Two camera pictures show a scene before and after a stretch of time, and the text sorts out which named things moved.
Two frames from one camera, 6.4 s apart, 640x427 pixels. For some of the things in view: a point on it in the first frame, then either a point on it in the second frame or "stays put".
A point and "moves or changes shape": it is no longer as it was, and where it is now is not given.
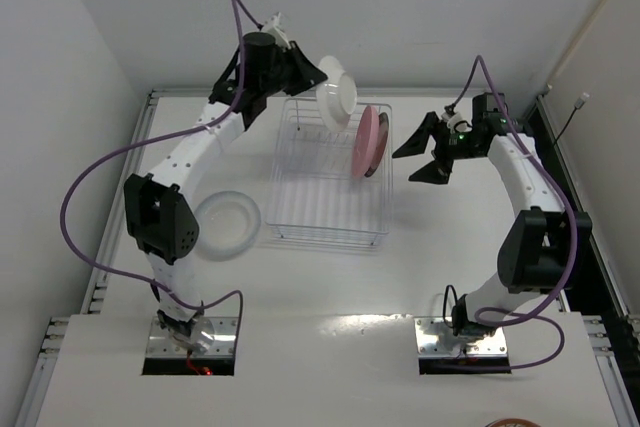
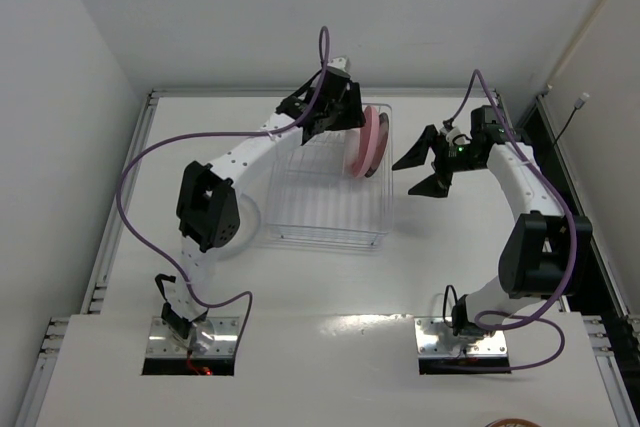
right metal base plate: (435, 338) stays put
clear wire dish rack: (313, 196) stays put
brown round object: (513, 422) stays put
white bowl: (336, 95) moves or changes shape
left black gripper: (291, 67) -> (338, 110)
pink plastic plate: (366, 143) stays put
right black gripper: (445, 145) -> (441, 159)
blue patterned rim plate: (383, 141) stays put
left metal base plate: (225, 340) stays put
